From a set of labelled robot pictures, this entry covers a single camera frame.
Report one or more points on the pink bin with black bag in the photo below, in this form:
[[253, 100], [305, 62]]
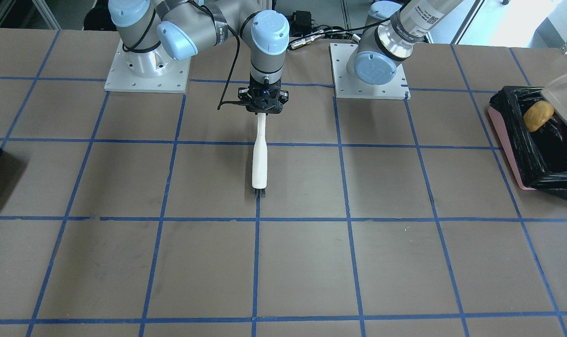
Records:
[[540, 156]]

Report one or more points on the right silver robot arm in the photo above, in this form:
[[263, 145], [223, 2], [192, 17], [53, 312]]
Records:
[[157, 36]]

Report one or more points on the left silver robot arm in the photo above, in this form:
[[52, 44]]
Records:
[[391, 31]]

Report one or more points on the white hand brush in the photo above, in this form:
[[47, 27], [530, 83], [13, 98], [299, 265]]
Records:
[[259, 157]]

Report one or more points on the brown bread roll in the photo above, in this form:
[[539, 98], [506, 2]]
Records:
[[537, 115]]

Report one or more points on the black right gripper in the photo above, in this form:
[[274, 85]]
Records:
[[243, 95]]

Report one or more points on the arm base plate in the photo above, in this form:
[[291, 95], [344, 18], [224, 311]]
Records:
[[372, 89], [151, 72]]

